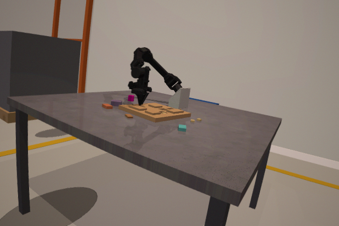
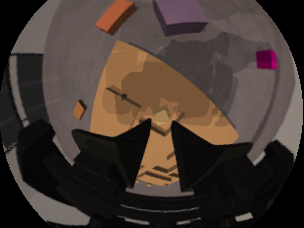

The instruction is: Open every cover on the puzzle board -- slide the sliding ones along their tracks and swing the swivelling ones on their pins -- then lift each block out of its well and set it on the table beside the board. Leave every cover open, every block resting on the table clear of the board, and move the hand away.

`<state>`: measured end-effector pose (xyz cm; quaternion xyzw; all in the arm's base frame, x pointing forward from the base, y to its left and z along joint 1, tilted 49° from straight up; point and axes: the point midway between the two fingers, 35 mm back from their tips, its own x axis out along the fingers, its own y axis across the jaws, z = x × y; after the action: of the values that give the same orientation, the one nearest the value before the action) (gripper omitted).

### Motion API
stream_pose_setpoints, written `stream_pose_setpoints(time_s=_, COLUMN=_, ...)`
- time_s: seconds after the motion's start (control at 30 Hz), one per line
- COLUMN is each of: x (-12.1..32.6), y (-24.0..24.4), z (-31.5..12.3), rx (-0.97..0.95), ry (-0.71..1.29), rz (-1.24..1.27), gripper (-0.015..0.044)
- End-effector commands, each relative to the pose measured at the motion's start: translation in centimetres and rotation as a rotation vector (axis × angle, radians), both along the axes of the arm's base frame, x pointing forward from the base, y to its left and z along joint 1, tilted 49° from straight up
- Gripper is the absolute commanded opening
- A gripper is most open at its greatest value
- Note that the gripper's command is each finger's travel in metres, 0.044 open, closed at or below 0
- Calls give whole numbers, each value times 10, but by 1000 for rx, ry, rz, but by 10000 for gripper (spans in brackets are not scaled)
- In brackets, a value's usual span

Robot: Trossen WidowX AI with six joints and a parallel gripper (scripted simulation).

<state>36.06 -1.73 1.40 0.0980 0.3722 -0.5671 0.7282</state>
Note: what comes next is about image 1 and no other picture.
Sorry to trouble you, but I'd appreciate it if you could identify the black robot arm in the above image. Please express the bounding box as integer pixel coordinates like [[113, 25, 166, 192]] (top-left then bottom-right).
[[128, 47, 182, 92]]

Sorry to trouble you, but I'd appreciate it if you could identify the teal rectangular block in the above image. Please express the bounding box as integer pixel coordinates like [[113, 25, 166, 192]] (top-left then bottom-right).
[[178, 125, 187, 132]]

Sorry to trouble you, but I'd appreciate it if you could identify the orange flat block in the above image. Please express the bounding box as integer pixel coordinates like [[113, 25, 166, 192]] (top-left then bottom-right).
[[102, 104, 113, 109]]

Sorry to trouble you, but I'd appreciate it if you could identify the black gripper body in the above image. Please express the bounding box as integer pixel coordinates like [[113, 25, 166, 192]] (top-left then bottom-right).
[[131, 78, 152, 95]]

